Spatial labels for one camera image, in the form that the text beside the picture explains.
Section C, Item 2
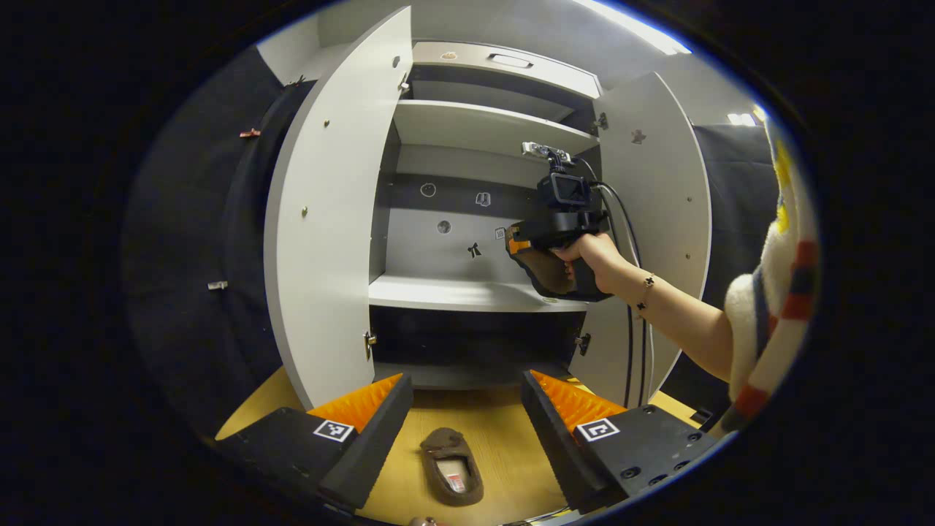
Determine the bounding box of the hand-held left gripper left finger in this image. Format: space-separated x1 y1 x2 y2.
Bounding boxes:
215 373 414 512

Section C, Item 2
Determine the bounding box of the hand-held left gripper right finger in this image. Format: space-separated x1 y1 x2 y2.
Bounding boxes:
521 369 724 514

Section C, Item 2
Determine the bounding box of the brown fuzzy shoe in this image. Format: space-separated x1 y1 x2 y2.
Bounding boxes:
420 427 485 508
511 245 578 300

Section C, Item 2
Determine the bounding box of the white cabinet door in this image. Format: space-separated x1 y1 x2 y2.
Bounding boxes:
263 6 413 410
573 71 713 408

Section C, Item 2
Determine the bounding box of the white shoe cabinet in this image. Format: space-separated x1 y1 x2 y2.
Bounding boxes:
263 6 713 410

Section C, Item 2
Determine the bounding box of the beige cabinet drawer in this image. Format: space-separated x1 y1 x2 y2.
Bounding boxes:
411 42 603 99

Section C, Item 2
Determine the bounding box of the black backdrop cloth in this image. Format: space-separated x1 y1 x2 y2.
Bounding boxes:
123 47 316 439
661 124 779 426

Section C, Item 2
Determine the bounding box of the long ceiling light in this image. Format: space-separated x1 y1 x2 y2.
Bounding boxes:
573 0 692 56

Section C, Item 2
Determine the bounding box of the white striped sweater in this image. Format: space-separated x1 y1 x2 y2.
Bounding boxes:
722 121 820 433

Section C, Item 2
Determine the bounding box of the black cable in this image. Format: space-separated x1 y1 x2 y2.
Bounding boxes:
590 181 655 407

